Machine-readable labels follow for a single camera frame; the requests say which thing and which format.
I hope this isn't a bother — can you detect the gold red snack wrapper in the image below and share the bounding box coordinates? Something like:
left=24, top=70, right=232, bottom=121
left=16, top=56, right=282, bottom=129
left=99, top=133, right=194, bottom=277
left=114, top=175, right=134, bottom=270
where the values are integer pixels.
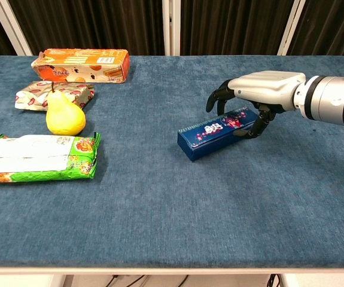
left=14, top=80, right=96, bottom=112

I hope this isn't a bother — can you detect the orange biscuit box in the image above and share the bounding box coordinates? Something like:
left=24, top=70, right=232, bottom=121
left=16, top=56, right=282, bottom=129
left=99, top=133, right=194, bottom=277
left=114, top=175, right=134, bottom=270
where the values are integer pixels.
left=31, top=48, right=131, bottom=84

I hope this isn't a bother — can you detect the white partition post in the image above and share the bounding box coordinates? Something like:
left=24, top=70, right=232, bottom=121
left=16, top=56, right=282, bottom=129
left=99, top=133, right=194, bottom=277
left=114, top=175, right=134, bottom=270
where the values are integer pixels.
left=0, top=0, right=32, bottom=57
left=162, top=0, right=181, bottom=56
left=277, top=0, right=306, bottom=56

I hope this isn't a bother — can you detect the green white snack bag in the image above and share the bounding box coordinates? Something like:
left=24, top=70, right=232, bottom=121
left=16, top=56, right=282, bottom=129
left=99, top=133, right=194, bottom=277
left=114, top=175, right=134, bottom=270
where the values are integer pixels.
left=0, top=132, right=102, bottom=184

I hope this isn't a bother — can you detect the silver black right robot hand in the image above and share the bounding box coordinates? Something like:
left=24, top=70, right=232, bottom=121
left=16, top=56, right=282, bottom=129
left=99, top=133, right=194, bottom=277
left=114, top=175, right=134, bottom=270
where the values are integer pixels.
left=206, top=71, right=307, bottom=141

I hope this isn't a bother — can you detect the dark blue slim box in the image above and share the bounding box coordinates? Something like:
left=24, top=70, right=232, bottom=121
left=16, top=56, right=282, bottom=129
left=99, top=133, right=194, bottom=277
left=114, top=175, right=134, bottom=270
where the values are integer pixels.
left=177, top=106, right=260, bottom=162

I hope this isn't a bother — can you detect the black cable bundle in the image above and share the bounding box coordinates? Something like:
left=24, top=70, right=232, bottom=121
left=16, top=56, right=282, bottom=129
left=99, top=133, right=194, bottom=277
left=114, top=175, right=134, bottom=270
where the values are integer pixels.
left=103, top=274, right=148, bottom=287
left=266, top=274, right=282, bottom=287

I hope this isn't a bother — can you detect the yellow pear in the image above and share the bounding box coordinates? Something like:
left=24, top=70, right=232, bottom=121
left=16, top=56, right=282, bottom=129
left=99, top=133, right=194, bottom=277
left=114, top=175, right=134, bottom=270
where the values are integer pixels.
left=45, top=81, right=87, bottom=137

